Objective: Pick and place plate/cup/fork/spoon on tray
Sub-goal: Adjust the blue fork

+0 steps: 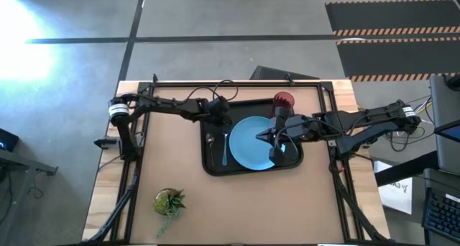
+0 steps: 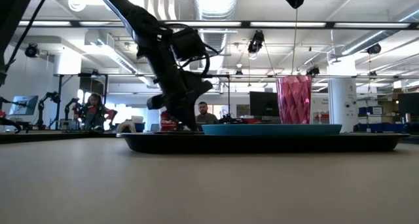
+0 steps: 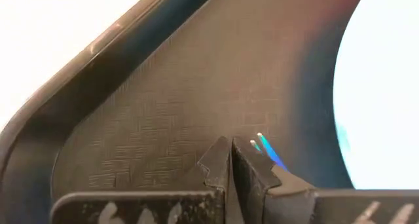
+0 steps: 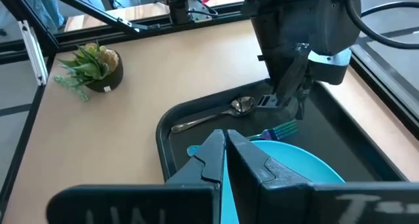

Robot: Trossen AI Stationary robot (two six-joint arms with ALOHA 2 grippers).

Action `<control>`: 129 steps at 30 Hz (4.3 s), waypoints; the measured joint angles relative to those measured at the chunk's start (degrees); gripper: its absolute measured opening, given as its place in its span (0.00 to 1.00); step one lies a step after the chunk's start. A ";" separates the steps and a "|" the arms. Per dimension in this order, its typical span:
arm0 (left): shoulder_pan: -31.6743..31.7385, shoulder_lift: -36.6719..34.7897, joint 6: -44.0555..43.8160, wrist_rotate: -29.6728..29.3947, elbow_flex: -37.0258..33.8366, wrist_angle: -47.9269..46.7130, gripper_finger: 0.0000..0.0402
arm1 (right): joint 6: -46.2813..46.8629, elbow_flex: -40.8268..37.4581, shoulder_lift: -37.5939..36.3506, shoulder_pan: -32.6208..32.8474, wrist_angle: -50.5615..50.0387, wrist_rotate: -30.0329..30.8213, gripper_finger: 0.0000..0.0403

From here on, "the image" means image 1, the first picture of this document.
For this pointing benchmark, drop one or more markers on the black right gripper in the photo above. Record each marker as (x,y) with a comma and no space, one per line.
(302,129)

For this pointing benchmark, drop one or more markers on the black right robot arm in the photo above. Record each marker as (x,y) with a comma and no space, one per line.
(373,116)

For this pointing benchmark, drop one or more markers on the grey laptop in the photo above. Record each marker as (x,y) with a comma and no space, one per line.
(447,105)

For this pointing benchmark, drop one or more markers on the black aluminium table frame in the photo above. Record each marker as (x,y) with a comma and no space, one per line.
(147,167)

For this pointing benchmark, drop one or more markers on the black box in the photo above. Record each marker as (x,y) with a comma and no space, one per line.
(280,73)

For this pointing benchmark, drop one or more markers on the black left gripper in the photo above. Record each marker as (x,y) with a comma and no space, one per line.
(219,111)

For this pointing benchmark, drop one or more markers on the silver aluminium bracket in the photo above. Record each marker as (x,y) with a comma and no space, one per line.
(106,142)

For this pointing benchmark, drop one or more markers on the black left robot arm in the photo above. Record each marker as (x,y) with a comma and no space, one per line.
(172,105)

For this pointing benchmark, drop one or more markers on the black keyboard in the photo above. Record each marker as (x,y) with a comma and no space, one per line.
(443,213)

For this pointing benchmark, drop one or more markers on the red faceted plastic cup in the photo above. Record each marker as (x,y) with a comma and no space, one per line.
(284,99)

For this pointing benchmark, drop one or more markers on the black orange-striped floor mat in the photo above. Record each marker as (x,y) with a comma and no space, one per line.
(399,57)
(391,16)

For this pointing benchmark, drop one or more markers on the black plastic tray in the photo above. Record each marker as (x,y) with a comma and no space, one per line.
(215,170)

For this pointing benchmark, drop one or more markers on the computer tower with blue fans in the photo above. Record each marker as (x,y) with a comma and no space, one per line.
(8,140)

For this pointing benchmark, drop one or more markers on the small potted green plant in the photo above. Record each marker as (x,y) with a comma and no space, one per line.
(167,203)

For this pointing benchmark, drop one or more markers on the blue round plate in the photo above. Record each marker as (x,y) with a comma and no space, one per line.
(248,145)

